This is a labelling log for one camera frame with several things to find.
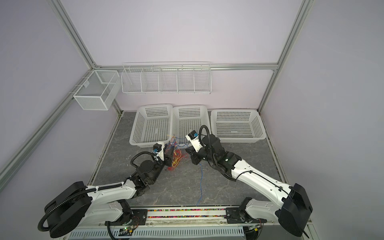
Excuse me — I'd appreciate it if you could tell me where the red cable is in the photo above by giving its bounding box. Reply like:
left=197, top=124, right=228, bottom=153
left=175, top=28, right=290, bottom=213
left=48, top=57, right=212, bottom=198
left=167, top=143, right=182, bottom=171

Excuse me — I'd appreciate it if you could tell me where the blue cable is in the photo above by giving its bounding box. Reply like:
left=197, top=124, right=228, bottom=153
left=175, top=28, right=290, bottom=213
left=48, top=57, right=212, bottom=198
left=176, top=142, right=205, bottom=207

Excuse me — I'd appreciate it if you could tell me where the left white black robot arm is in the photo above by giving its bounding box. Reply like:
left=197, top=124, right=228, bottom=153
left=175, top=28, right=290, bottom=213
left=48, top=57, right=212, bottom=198
left=38, top=142, right=172, bottom=239

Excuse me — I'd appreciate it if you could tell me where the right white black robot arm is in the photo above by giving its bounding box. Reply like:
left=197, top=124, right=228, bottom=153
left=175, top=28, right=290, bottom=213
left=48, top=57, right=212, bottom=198
left=186, top=131, right=313, bottom=237

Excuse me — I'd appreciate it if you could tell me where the left white plastic basket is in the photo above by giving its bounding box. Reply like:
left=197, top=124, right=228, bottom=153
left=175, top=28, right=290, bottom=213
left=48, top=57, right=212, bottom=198
left=130, top=104, right=173, bottom=148

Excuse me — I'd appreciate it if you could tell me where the white plastic basket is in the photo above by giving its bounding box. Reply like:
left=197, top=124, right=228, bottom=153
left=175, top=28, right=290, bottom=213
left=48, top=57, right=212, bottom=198
left=171, top=105, right=211, bottom=149
left=130, top=104, right=173, bottom=148
left=211, top=109, right=267, bottom=143

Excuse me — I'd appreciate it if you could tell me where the right white plastic basket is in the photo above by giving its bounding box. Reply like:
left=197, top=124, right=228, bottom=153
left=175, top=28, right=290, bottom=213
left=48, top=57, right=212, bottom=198
left=211, top=109, right=267, bottom=143

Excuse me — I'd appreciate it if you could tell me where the middle white plastic basket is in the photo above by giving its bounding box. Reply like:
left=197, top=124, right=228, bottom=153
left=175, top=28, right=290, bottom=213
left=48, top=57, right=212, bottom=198
left=171, top=105, right=211, bottom=149

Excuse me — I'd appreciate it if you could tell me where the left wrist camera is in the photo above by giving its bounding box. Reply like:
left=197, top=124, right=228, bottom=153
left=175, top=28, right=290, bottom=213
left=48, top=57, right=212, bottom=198
left=153, top=142, right=165, bottom=162

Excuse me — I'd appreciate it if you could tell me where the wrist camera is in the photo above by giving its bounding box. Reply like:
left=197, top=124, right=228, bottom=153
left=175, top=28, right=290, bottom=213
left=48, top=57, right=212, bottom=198
left=186, top=130, right=203, bottom=153
left=153, top=142, right=165, bottom=162

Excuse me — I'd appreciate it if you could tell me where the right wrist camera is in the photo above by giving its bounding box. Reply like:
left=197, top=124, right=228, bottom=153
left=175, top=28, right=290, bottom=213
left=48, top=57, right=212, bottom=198
left=186, top=130, right=203, bottom=153

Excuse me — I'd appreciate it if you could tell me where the white wire wall shelf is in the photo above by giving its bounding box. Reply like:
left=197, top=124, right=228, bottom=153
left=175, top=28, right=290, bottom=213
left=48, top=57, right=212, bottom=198
left=121, top=62, right=212, bottom=94

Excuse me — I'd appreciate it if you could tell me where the white vented cable duct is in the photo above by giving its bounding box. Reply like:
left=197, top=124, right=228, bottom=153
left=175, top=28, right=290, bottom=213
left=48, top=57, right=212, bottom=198
left=63, top=226, right=246, bottom=240

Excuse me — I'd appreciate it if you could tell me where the white mesh wall box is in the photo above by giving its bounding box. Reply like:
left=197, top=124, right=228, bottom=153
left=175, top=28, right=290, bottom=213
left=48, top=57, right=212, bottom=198
left=74, top=70, right=122, bottom=111

